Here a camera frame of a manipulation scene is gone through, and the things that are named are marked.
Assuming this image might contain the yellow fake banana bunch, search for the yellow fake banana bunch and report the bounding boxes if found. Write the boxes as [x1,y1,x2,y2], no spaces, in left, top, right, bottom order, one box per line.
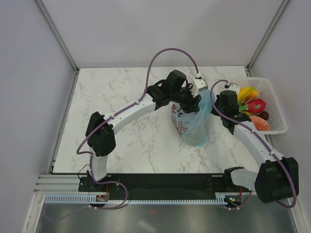
[238,86,254,117]

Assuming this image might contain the right aluminium corner post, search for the right aluminium corner post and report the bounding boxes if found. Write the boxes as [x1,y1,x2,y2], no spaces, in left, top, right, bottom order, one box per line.
[244,0,292,77]

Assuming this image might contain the red fake dragon fruit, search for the red fake dragon fruit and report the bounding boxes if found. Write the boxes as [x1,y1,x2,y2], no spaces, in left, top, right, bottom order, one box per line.
[239,98,266,114]

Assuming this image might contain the white slotted cable duct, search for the white slotted cable duct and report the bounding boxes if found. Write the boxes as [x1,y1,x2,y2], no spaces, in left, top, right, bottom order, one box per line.
[44,194,227,205]

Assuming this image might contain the light blue plastic bag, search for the light blue plastic bag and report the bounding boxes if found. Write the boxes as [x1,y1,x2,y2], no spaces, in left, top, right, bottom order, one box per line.
[171,89,215,147]

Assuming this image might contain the orange fake peach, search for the orange fake peach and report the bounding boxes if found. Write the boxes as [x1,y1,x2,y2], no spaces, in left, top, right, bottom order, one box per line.
[252,89,260,99]

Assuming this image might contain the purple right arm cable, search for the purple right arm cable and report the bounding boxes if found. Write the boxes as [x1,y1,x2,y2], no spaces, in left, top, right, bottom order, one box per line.
[209,80,298,211]

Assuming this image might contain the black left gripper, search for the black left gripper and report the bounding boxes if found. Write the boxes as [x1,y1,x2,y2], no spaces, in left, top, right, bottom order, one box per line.
[171,84,201,115]

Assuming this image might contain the aluminium corner post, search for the aluminium corner post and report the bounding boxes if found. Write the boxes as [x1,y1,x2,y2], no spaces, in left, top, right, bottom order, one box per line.
[34,0,79,73]
[244,0,292,77]

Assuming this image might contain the aluminium frame rail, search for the aluminium frame rail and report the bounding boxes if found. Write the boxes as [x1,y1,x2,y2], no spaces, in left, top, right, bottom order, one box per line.
[34,175,80,194]

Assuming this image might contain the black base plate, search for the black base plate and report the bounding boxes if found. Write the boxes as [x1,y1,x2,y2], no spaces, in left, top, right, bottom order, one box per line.
[77,172,252,201]

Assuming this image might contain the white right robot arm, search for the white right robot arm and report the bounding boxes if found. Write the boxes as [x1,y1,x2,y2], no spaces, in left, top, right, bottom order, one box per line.
[211,90,299,208]

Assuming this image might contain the dark purple fake plum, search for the dark purple fake plum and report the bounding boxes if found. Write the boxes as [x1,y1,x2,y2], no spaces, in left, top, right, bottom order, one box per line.
[258,111,269,121]

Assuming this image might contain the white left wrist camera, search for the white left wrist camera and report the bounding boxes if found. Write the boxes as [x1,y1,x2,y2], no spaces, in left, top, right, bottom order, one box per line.
[191,72,208,97]

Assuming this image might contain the left aluminium corner post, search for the left aluminium corner post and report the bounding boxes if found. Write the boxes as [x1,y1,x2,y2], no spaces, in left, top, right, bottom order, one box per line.
[34,0,79,73]

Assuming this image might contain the fake watermelon slice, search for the fake watermelon slice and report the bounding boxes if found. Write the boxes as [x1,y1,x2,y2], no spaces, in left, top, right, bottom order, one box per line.
[250,116,270,131]

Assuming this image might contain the white plastic fruit basket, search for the white plastic fruit basket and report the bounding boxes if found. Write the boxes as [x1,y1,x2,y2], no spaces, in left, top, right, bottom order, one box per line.
[228,77,288,135]

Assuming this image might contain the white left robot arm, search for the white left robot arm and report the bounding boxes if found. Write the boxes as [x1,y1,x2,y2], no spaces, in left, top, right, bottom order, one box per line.
[86,70,208,191]

